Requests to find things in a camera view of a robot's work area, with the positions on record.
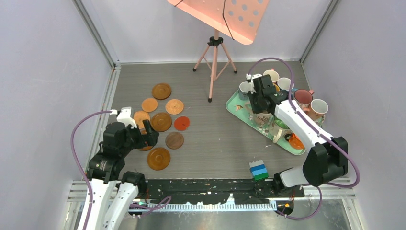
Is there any mint green floral tray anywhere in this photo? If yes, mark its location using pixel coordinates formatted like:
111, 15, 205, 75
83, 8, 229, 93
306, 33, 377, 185
226, 90, 332, 155

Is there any blue green toy brick stack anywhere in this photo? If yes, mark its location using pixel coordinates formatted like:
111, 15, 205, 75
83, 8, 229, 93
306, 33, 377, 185
249, 160, 269, 181

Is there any pink music stand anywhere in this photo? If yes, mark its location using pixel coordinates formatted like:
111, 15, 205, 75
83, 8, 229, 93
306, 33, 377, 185
168, 0, 269, 102

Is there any light plain wooden coaster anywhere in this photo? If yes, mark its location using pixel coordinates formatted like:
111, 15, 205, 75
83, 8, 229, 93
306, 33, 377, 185
141, 98, 158, 113

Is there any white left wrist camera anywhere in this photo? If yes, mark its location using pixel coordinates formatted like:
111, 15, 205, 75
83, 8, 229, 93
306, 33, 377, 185
116, 107, 137, 128

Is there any peach mug white inside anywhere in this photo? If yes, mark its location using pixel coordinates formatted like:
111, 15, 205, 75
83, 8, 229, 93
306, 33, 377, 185
308, 99, 329, 120

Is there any white inside teal mug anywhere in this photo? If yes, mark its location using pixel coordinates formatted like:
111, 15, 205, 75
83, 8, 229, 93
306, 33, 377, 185
277, 77, 292, 91

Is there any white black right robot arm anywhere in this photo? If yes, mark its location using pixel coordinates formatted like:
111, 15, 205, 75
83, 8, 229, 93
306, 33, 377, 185
246, 74, 348, 197

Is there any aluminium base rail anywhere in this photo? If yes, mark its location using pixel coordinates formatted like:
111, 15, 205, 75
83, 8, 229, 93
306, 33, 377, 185
67, 177, 357, 219

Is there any woven rattan coaster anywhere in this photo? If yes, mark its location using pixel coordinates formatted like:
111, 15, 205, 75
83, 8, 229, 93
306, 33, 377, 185
165, 99, 184, 115
134, 111, 150, 131

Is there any ridged brown coaster back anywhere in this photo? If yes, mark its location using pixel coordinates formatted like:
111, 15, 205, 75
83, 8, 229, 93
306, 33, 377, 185
152, 83, 172, 100

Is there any large ridged brown wooden coaster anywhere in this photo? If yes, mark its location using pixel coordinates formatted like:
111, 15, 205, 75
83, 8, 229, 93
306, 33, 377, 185
150, 112, 172, 132

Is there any red round paper coaster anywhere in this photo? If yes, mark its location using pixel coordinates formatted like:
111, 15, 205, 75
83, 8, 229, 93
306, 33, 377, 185
174, 116, 190, 131

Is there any green inside cream mug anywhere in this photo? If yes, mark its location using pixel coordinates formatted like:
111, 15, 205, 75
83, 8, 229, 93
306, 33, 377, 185
269, 116, 291, 143

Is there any pink inside floral mug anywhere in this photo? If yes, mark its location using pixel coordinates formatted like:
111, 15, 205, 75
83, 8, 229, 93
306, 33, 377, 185
293, 89, 315, 112

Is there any pink white inside mug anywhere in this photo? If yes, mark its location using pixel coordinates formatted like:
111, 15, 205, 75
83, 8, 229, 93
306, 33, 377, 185
263, 69, 280, 84

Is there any cream shell pattern mug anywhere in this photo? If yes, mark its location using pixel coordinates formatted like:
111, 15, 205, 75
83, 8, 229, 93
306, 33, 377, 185
244, 102, 273, 126

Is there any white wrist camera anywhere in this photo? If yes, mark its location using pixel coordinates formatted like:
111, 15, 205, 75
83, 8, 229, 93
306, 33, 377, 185
246, 73, 263, 94
116, 107, 137, 128

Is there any small blue patterned mug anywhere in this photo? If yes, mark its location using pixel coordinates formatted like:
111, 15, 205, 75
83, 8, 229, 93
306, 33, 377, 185
238, 81, 251, 101

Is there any orange mug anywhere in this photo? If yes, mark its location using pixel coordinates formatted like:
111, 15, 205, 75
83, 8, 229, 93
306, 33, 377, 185
284, 133, 305, 150

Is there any yellow inside blue mug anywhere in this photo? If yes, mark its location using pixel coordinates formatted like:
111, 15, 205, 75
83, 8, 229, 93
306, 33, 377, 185
273, 83, 280, 92

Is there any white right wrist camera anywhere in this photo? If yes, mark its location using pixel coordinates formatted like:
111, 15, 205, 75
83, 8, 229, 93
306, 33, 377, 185
246, 73, 263, 94

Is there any dark walnut coaster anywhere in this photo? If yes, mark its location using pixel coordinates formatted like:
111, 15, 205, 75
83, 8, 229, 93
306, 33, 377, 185
165, 132, 184, 150

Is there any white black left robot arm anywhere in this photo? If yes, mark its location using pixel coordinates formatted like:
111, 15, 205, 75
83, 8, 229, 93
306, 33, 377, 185
78, 120, 159, 230

